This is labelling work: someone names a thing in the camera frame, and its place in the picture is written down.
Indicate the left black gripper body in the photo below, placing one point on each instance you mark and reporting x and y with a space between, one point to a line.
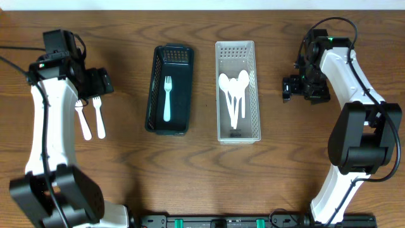
95 82

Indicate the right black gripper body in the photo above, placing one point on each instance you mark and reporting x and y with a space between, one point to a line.
314 88

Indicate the white wooden fork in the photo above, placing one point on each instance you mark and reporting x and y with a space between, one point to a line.
83 122
97 103

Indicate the mint green fork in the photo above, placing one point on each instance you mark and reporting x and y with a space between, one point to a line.
167 109

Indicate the white plastic spoon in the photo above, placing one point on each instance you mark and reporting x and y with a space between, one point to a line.
223 85
243 75
238 87
231 91

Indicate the black perforated plastic basket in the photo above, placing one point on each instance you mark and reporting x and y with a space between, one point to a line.
177 61

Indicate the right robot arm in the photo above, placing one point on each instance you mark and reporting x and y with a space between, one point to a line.
365 134

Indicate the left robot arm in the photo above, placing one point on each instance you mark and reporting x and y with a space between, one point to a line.
54 192

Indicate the clear perforated plastic basket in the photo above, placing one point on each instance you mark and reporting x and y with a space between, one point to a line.
231 58

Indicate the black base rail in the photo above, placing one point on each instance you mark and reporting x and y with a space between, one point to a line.
281 220

